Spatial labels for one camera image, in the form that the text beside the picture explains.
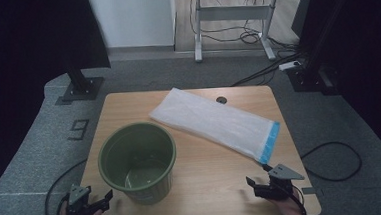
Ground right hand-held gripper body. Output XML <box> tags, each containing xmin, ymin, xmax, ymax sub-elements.
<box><xmin>252</xmin><ymin>162</ymin><xmax>307</xmax><ymax>204</ymax></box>

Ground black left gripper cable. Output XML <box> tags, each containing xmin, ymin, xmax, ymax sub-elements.
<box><xmin>42</xmin><ymin>158</ymin><xmax>92</xmax><ymax>215</ymax></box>

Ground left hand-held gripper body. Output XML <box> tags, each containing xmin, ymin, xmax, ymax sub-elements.
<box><xmin>64</xmin><ymin>181</ymin><xmax>105</xmax><ymax>215</ymax></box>

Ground black metal frame stand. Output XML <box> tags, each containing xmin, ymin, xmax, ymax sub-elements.
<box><xmin>281</xmin><ymin>0</ymin><xmax>344</xmax><ymax>99</ymax></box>

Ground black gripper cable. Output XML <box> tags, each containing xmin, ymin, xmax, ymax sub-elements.
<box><xmin>280</xmin><ymin>139</ymin><xmax>366</xmax><ymax>215</ymax></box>
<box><xmin>42</xmin><ymin>158</ymin><xmax>92</xmax><ymax>215</ymax></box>

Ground person's right hand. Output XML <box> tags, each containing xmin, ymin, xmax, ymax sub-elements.
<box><xmin>266</xmin><ymin>187</ymin><xmax>308</xmax><ymax>215</ymax></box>

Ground dark curtain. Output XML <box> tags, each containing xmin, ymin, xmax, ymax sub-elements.
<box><xmin>0</xmin><ymin>0</ymin><xmax>120</xmax><ymax>202</ymax></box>
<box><xmin>289</xmin><ymin>0</ymin><xmax>381</xmax><ymax>177</ymax></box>

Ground white-framed wooden desk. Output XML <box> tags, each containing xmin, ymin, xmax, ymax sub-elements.
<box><xmin>184</xmin><ymin>0</ymin><xmax>320</xmax><ymax>67</ymax></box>

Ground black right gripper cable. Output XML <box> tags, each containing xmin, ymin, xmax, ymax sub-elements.
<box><xmin>280</xmin><ymin>139</ymin><xmax>366</xmax><ymax>215</ymax></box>

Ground black stand with base plate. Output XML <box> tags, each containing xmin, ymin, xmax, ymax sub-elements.
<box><xmin>58</xmin><ymin>57</ymin><xmax>107</xmax><ymax>103</ymax></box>

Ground tangled black floor cables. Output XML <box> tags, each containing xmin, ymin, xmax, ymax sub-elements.
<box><xmin>188</xmin><ymin>0</ymin><xmax>306</xmax><ymax>90</ymax></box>

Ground green plastic bin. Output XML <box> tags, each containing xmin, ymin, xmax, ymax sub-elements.
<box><xmin>94</xmin><ymin>119</ymin><xmax>180</xmax><ymax>208</ymax></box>

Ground white power strip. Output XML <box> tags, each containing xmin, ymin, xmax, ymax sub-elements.
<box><xmin>278</xmin><ymin>60</ymin><xmax>302</xmax><ymax>72</ymax></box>

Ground grey tape number mark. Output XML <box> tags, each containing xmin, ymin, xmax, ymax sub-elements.
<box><xmin>65</xmin><ymin>118</ymin><xmax>91</xmax><ymax>142</ymax></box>

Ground white panel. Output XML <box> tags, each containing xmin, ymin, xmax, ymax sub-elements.
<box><xmin>86</xmin><ymin>0</ymin><xmax>179</xmax><ymax>52</ymax></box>

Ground white blue-edged plastic bag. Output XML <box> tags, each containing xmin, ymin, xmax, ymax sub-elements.
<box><xmin>147</xmin><ymin>80</ymin><xmax>284</xmax><ymax>172</ymax></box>

